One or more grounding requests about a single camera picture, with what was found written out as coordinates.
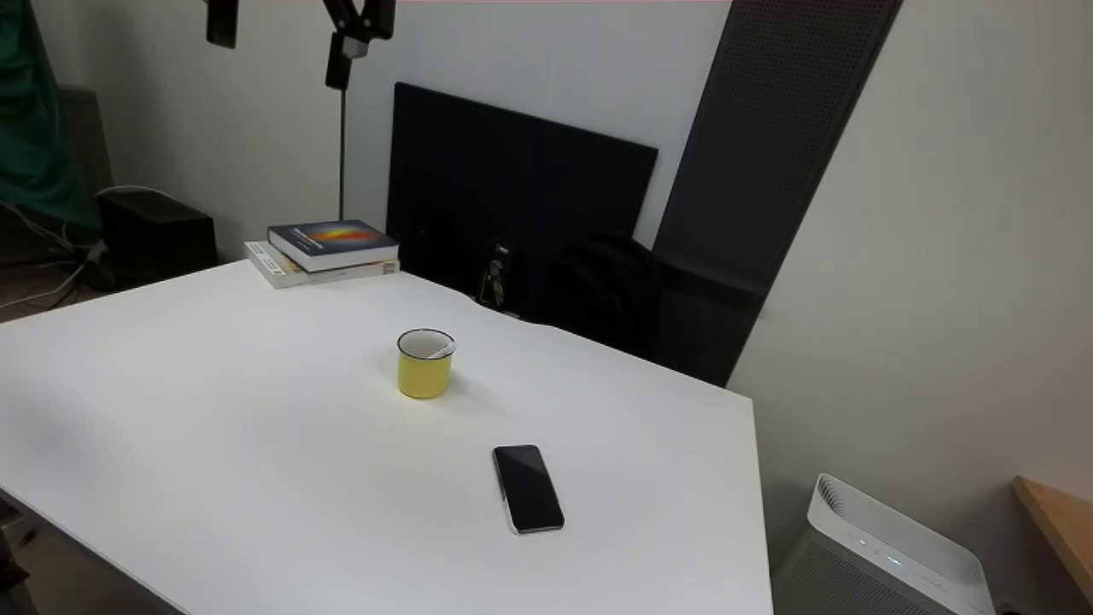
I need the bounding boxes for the black office chair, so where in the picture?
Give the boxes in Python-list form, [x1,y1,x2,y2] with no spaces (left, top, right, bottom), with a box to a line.
[533,236,758,383]

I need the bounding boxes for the white bottom book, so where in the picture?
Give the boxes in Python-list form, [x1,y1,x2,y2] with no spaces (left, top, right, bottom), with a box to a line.
[248,241,401,291]

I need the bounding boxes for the yellow enamel mug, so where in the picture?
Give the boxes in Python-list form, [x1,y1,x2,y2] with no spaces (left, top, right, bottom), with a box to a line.
[397,329,454,399]

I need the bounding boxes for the dark blue top book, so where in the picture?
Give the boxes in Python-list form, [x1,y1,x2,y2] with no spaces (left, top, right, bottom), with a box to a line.
[267,218,401,273]

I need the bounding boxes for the black speaker box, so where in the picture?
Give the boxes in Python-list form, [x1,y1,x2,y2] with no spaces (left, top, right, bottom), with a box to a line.
[97,192,218,285]

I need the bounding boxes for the white air purifier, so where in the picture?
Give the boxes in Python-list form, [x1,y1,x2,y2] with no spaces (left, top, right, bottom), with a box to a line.
[771,473,999,615]

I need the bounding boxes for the dark tall wall panel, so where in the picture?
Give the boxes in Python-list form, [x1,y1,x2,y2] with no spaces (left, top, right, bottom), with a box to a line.
[652,0,903,388]

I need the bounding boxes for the thin metal stand pole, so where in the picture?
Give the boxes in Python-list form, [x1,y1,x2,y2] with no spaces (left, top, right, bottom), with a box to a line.
[334,31,351,223]

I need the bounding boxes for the green curtain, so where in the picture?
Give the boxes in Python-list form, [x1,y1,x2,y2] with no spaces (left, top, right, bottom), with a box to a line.
[0,0,100,232]

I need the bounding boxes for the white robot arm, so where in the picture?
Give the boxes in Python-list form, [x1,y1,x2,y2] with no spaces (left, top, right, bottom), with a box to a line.
[204,0,397,94]

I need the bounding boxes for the black smartphone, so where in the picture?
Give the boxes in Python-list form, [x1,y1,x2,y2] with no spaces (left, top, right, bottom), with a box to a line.
[493,445,565,532]

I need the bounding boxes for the black monitor screen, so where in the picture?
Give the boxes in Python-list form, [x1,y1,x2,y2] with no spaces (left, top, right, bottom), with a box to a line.
[386,84,661,303]

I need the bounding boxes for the wooden side table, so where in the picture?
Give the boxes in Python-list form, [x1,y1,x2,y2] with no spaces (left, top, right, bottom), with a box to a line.
[1016,477,1093,605]

